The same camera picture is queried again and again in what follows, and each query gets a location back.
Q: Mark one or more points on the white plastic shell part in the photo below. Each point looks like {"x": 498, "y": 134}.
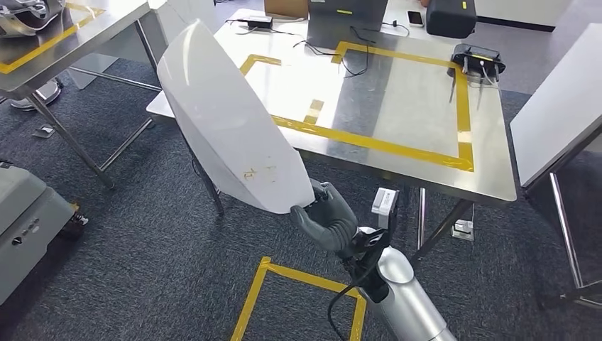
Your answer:
{"x": 225, "y": 122}

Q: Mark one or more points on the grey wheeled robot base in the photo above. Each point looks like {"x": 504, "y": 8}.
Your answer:
{"x": 28, "y": 226}

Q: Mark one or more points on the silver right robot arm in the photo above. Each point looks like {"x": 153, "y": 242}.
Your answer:
{"x": 409, "y": 306}

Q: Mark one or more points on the steel workbench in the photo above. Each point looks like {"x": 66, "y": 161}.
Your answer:
{"x": 400, "y": 117}

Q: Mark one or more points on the shiny silver metal part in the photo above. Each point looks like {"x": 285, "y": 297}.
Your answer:
{"x": 28, "y": 19}

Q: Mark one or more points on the yellow floor tape square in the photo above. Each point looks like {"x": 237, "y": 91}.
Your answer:
{"x": 248, "y": 301}

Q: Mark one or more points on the grey laptop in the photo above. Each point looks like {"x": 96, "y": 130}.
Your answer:
{"x": 348, "y": 26}

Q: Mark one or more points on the black power adapter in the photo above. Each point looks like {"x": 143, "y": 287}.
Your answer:
{"x": 260, "y": 22}

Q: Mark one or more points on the brown cardboard box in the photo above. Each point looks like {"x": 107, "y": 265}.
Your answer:
{"x": 284, "y": 8}

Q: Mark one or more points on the silver floor socket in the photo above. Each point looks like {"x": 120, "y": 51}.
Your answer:
{"x": 463, "y": 230}
{"x": 43, "y": 131}

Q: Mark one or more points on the white desk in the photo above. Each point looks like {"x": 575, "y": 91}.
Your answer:
{"x": 202, "y": 9}

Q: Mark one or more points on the black smartphone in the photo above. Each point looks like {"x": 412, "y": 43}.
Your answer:
{"x": 416, "y": 19}

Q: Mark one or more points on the black remote controller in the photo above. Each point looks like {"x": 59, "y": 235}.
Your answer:
{"x": 477, "y": 59}

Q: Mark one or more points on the black carrying case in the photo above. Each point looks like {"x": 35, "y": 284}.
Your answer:
{"x": 451, "y": 19}

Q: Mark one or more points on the steel table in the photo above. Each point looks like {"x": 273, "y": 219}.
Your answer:
{"x": 559, "y": 103}
{"x": 94, "y": 28}

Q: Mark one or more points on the chrome round base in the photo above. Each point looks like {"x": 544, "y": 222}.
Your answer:
{"x": 42, "y": 96}

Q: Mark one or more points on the large yellow tape frame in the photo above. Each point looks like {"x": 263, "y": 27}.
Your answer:
{"x": 376, "y": 143}

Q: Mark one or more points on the pale wrist camera on bracket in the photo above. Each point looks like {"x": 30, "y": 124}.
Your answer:
{"x": 384, "y": 204}

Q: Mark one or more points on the small yellow tape frame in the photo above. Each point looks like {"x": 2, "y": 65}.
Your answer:
{"x": 256, "y": 59}

